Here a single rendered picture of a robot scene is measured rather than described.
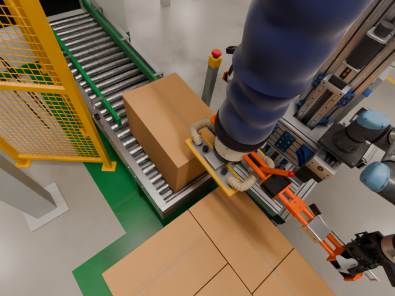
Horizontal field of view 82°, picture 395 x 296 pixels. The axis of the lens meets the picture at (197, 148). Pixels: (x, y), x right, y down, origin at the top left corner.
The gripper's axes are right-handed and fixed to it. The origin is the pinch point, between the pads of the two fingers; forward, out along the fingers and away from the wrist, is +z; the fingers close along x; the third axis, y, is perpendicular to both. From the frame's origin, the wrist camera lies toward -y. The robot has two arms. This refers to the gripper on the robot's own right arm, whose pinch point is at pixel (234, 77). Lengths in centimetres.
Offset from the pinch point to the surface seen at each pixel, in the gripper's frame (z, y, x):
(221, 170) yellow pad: 10, 36, -36
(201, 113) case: 25.2, -4.1, -14.4
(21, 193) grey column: 75, -41, -127
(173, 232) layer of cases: 66, 38, -61
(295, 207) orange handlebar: -2, 66, -27
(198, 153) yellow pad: 10.9, 22.6, -39.0
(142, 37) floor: 120, -210, 55
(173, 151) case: 25, 9, -44
